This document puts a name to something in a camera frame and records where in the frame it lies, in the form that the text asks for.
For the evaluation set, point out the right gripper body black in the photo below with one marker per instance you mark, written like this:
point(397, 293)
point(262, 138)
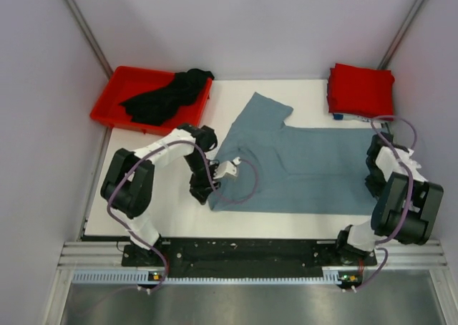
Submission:
point(372, 168)

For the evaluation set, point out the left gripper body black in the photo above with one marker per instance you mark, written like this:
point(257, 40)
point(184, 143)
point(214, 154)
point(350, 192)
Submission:
point(200, 172)

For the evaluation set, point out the blue grey t shirt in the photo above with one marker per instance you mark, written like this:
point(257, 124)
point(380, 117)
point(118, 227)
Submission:
point(291, 169)

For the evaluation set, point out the red t shirt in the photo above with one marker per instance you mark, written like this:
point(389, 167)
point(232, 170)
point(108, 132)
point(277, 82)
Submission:
point(358, 91)

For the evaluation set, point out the red plastic bin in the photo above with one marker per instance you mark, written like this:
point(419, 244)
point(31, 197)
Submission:
point(127, 82)

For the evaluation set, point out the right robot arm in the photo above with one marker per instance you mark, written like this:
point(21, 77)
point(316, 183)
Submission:
point(406, 207)

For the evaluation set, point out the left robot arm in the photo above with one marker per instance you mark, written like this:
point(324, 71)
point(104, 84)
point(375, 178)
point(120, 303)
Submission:
point(128, 184)

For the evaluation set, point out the black t shirt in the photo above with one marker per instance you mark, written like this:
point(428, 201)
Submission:
point(155, 107)

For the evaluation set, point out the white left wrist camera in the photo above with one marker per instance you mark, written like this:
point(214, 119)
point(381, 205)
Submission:
point(227, 169)

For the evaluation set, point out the aluminium frame rail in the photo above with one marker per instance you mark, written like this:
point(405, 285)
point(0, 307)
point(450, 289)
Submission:
point(108, 255)

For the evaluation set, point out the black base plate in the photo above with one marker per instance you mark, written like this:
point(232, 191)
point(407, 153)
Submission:
point(253, 258)

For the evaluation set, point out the grey slotted cable duct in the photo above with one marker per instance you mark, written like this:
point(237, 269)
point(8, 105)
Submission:
point(149, 278)

